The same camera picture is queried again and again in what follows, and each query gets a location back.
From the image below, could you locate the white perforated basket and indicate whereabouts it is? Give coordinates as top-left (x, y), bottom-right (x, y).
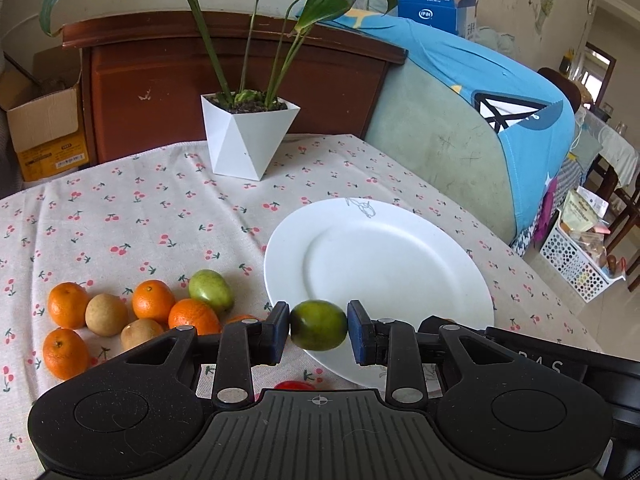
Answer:
top-left (539, 218), bottom-right (626, 304)

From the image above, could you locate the wooden dining chair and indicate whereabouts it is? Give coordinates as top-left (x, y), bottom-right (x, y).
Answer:
top-left (584, 154), bottom-right (640, 294)

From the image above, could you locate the light green oval fruit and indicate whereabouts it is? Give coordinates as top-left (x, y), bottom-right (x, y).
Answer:
top-left (188, 269), bottom-right (234, 314)

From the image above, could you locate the tan round fruit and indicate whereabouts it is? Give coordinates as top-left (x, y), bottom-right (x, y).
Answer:
top-left (85, 292), bottom-right (129, 337)
top-left (120, 318), bottom-right (164, 351)

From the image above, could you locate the brown wooden cabinet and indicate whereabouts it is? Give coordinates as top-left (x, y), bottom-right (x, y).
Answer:
top-left (62, 11), bottom-right (406, 165)

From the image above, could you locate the red cherry tomato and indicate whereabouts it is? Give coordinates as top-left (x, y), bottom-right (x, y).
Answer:
top-left (274, 380), bottom-right (316, 391)

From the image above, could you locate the open cardboard box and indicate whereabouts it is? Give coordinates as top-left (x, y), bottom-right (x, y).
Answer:
top-left (1, 47), bottom-right (90, 186)

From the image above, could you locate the dark green round fruit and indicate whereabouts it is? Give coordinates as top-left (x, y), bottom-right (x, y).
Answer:
top-left (290, 300), bottom-right (347, 351)

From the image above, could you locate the cherry print tablecloth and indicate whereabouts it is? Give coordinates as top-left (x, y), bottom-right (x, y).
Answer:
top-left (1, 136), bottom-right (597, 479)

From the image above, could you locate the blue white carton box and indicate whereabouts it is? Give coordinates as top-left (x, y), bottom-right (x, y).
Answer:
top-left (398, 0), bottom-right (478, 40)

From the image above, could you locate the white geometric plant pot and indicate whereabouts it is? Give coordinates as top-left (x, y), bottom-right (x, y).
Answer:
top-left (201, 94), bottom-right (299, 181)

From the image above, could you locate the blue cartoon blanket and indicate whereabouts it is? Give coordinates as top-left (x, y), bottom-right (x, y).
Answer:
top-left (329, 10), bottom-right (574, 243)

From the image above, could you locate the white ceramic plate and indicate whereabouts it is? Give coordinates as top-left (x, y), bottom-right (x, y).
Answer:
top-left (262, 197), bottom-right (496, 391)

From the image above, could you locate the orange tangerine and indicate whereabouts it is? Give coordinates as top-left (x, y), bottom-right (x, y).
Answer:
top-left (47, 282), bottom-right (90, 330)
top-left (168, 298), bottom-right (222, 336)
top-left (132, 280), bottom-right (176, 324)
top-left (42, 327), bottom-right (91, 380)

